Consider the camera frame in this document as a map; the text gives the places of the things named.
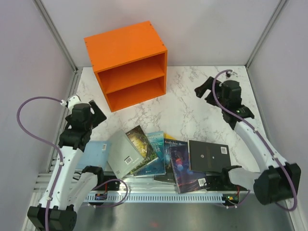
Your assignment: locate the grey book with barcode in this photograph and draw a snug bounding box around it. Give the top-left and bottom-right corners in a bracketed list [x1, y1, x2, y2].
[107, 130, 144, 179]

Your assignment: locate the green fantasy cover book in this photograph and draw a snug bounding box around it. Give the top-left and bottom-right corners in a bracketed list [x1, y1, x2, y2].
[126, 125, 151, 176]

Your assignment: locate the teal ocean cover book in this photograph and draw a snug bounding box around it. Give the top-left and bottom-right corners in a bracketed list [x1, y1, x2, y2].
[134, 131, 166, 177]

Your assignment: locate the dark blue Wuthering Heights book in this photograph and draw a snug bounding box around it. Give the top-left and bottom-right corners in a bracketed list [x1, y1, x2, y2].
[154, 138, 189, 185]

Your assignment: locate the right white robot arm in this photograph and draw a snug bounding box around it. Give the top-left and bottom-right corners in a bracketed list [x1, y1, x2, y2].
[194, 77, 301, 211]

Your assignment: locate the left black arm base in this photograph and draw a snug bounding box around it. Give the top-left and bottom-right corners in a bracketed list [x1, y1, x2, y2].
[96, 175, 121, 193]

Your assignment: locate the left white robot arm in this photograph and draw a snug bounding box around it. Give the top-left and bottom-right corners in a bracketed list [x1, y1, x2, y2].
[27, 96, 106, 231]

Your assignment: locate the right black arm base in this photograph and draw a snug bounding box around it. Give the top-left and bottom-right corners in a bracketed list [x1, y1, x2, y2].
[203, 172, 248, 192]

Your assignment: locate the light blue thin book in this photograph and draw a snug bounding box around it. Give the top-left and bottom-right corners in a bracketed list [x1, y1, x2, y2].
[76, 141, 111, 170]

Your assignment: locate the yellow book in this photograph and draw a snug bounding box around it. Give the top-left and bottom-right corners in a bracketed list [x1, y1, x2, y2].
[164, 133, 175, 140]

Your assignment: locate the orange wooden shelf box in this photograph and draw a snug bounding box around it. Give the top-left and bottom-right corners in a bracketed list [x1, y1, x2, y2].
[84, 21, 167, 112]

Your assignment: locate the black book with barcode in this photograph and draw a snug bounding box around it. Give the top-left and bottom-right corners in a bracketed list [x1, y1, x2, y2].
[188, 140, 231, 172]

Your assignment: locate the purple nebula cover book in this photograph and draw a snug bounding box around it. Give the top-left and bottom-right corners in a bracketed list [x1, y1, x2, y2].
[169, 145, 205, 194]

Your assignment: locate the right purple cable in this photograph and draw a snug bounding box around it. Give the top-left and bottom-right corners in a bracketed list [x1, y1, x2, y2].
[212, 69, 299, 212]

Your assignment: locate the purple cable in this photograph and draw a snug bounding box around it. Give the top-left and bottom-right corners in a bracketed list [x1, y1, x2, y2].
[212, 69, 299, 212]
[17, 96, 67, 227]

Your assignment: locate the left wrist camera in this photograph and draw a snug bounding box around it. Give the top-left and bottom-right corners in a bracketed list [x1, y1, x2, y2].
[60, 95, 81, 110]

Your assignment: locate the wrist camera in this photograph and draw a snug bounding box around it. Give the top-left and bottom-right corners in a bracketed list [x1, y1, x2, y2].
[60, 95, 81, 110]
[225, 70, 238, 79]

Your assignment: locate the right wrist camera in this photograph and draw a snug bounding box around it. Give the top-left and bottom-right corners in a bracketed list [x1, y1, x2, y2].
[225, 70, 238, 79]

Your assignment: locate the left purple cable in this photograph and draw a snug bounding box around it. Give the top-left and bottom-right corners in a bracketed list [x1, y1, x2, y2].
[17, 96, 67, 227]

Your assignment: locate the aluminium frame rail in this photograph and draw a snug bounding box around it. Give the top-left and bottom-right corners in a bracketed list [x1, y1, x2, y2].
[33, 172, 252, 193]

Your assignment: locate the white slotted cable duct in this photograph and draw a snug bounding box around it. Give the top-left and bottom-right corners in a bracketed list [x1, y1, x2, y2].
[84, 192, 225, 204]

